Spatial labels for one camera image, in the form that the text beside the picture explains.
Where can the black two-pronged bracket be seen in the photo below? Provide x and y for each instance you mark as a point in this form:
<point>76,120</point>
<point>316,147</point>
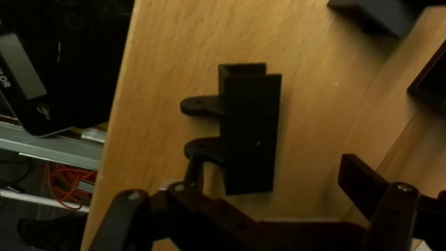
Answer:
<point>252,140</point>

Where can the black plastic part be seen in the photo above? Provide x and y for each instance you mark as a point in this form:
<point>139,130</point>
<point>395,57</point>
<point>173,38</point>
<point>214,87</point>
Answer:
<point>377,14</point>

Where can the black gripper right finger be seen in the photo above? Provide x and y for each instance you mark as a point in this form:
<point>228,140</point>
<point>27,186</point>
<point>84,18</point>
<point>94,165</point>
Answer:
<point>395,214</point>

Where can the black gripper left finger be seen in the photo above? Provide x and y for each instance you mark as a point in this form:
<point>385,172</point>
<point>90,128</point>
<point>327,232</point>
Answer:
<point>126,218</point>

